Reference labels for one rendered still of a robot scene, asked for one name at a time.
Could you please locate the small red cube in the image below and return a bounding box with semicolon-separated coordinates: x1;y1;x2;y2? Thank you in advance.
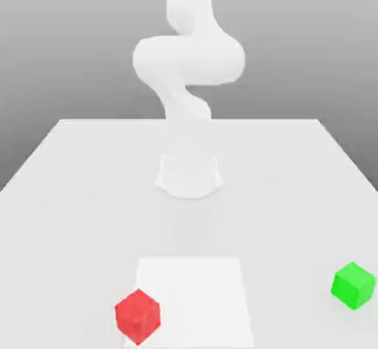
114;288;162;346

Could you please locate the small green cube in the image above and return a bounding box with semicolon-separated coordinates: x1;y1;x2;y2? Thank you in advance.
330;261;377;311

